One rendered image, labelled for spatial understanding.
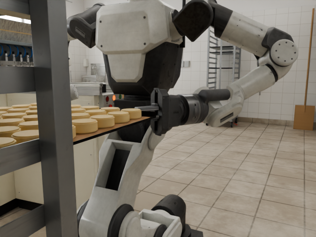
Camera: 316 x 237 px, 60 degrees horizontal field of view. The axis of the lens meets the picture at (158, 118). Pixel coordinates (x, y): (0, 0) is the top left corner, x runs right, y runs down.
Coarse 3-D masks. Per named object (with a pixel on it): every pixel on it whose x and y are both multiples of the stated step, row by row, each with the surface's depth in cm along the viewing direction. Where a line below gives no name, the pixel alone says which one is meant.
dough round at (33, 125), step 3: (21, 123) 48; (24, 123) 48; (27, 123) 48; (30, 123) 48; (33, 123) 48; (36, 123) 48; (18, 126) 46; (21, 126) 46; (24, 126) 46; (27, 126) 46; (30, 126) 46; (33, 126) 46; (36, 126) 46; (21, 129) 46; (24, 129) 46; (27, 129) 46; (30, 129) 46; (33, 129) 46; (36, 129) 46
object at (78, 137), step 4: (132, 120) 62; (136, 120) 62; (116, 124) 57; (120, 124) 58; (124, 124) 58; (100, 128) 53; (104, 128) 53; (108, 128) 53; (112, 128) 53; (96, 132) 50; (100, 132) 50; (76, 136) 46; (80, 136) 46; (84, 136) 46; (88, 136) 46; (76, 140) 44
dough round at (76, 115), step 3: (72, 114) 58; (75, 114) 58; (78, 114) 58; (81, 114) 58; (84, 114) 58; (87, 114) 58; (72, 117) 56; (75, 117) 56; (78, 117) 56; (81, 117) 56; (84, 117) 56; (87, 117) 57
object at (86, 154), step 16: (16, 96) 180; (32, 96) 175; (80, 96) 162; (96, 96) 161; (80, 144) 167; (96, 144) 164; (80, 160) 169; (96, 160) 165; (16, 176) 191; (32, 176) 185; (80, 176) 170; (16, 192) 194; (32, 192) 188; (80, 192) 172; (32, 208) 194
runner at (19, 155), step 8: (16, 144) 32; (24, 144) 33; (32, 144) 34; (0, 152) 30; (8, 152) 31; (16, 152) 32; (24, 152) 33; (32, 152) 34; (0, 160) 30; (8, 160) 31; (16, 160) 32; (24, 160) 33; (32, 160) 34; (40, 160) 35; (0, 168) 30; (8, 168) 31; (16, 168) 32
